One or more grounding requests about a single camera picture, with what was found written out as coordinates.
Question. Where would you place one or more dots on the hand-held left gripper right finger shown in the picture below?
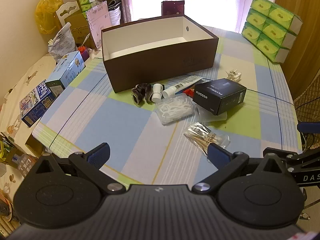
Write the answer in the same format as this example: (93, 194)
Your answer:
(217, 155)

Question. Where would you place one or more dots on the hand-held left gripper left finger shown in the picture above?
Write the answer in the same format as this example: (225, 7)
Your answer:
(100, 152)

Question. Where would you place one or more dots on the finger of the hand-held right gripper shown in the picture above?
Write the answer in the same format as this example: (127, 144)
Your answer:
(296, 158)
(308, 127)

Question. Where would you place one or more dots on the cotton swab packet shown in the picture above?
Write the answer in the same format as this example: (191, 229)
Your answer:
(202, 136)

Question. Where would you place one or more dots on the black product box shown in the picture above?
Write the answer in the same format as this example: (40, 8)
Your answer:
(220, 96)

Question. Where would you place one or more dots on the clear box of floss picks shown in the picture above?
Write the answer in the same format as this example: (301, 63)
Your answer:
(175, 108)

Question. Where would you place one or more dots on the red foil snack packet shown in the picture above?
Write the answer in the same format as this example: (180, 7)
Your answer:
(190, 92)

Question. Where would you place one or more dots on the white squeeze tube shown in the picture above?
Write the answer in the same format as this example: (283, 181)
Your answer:
(180, 85)

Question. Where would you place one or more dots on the white plastic clip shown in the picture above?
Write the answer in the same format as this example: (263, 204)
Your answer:
(233, 75)

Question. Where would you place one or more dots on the small white plastic bottle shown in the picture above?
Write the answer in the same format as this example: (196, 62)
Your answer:
(157, 93)

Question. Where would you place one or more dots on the brown cardboard storage box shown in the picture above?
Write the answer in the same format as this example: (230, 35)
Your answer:
(150, 72)

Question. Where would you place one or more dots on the desktop with checked tablecloth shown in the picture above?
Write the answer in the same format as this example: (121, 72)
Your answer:
(105, 130)

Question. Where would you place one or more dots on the woven chair back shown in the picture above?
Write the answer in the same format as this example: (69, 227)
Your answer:
(308, 102)

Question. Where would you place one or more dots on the dark hair scrunchie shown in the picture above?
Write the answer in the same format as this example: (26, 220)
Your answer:
(141, 92)

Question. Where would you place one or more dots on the blue printed box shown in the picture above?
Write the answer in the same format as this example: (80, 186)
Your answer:
(35, 105)

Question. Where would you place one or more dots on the light blue cartoon carton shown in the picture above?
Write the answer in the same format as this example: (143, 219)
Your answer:
(67, 70)

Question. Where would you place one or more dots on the purple cup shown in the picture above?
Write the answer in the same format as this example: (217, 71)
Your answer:
(83, 53)

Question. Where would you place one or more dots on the cream printed cloth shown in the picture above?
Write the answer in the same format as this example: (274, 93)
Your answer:
(22, 80)

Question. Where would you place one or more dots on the stack of green tissue packs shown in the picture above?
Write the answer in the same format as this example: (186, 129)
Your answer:
(270, 27)

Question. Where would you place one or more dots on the silver printed bag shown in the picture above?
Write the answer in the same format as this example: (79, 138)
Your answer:
(62, 42)

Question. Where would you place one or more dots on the tan cardboard box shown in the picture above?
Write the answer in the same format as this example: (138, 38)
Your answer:
(80, 30)

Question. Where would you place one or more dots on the wooden door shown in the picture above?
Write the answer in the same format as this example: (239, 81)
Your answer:
(302, 0)

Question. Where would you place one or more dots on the pink mailer bag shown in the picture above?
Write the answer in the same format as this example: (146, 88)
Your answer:
(98, 22)

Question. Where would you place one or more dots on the white folded bags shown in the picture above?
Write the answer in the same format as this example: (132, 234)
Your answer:
(115, 13)

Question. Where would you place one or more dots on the small green tissue packs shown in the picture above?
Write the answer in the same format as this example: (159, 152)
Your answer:
(86, 3)

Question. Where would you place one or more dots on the yellow plastic bag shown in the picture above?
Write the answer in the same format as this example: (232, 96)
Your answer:
(46, 12)

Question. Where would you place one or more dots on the maroon box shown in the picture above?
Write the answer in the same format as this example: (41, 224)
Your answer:
(172, 7)

